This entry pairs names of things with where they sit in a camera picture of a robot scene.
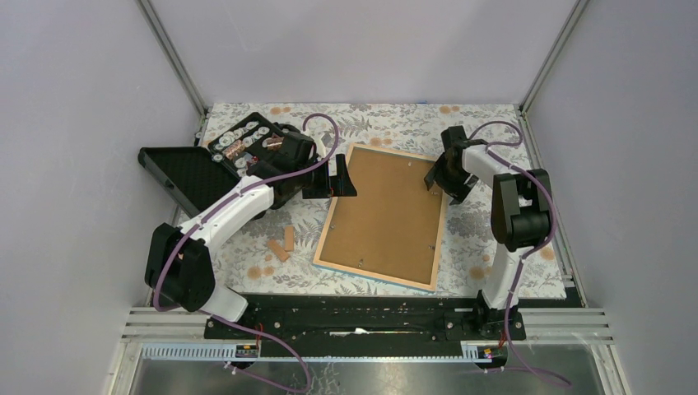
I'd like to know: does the wooden picture frame blue edge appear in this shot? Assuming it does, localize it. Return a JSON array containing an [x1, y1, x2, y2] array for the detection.
[[312, 142, 450, 294]]

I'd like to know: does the aluminium corner post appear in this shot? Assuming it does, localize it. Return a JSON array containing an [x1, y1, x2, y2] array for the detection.
[[135, 0, 209, 118], [519, 0, 590, 114]]

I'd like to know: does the small wooden block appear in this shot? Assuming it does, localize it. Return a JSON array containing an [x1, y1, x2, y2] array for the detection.
[[267, 239, 291, 262], [283, 225, 295, 252]]

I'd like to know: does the brown cardboard backing board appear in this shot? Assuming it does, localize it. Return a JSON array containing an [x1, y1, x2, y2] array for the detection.
[[318, 147, 445, 286]]

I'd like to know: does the black poker chip case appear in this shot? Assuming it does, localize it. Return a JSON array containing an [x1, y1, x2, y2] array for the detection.
[[137, 112, 301, 216]]

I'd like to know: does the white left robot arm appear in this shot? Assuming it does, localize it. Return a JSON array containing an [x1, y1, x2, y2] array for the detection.
[[145, 148, 357, 338]]

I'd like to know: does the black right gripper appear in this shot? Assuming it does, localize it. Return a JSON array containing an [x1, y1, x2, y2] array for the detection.
[[424, 154, 479, 206]]

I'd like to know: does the aluminium corner post right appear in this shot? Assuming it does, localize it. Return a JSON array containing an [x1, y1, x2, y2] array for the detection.
[[519, 0, 590, 114]]

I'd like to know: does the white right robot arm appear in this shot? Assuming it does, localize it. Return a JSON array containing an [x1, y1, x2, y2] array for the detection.
[[424, 126, 557, 339]]

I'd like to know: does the floral patterned table mat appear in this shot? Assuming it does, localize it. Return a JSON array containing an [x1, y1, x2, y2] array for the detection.
[[169, 102, 568, 300]]

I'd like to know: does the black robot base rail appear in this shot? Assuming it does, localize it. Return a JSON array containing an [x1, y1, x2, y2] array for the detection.
[[204, 294, 526, 358]]

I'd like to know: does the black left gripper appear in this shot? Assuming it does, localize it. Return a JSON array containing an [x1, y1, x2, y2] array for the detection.
[[294, 153, 356, 199]]

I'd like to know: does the copper poker chip stack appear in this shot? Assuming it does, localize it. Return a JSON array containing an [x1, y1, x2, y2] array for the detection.
[[222, 140, 246, 161]]

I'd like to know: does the aluminium corner post left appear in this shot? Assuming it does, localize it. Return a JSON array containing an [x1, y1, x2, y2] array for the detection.
[[135, 0, 209, 118]]

